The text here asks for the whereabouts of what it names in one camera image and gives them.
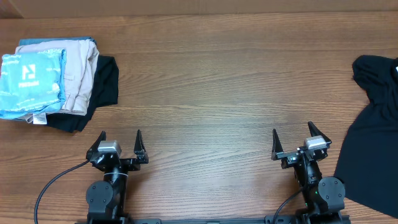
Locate black t-shirt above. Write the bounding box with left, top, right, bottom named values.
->
left=335, top=55, right=397, bottom=218

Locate light blue folded printed shirt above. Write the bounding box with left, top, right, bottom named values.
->
left=1, top=49, right=66, bottom=119

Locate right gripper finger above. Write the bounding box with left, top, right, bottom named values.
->
left=272, top=129, right=284, bottom=154
left=307, top=121, right=332, bottom=145

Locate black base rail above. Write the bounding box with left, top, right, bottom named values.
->
left=74, top=214, right=351, bottom=224

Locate blue folded garment at bottom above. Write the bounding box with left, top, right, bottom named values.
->
left=19, top=36, right=96, bottom=46

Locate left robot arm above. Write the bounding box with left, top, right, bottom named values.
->
left=86, top=130, right=149, bottom=223

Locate black folded garment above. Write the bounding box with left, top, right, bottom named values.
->
left=46, top=55, right=119, bottom=133

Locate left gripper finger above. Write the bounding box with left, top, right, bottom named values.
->
left=134, top=129, right=146, bottom=156
left=86, top=131, right=106, bottom=156

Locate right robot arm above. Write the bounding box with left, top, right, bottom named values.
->
left=271, top=121, right=351, bottom=223

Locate beige folded garment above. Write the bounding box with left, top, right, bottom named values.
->
left=16, top=40, right=99, bottom=116

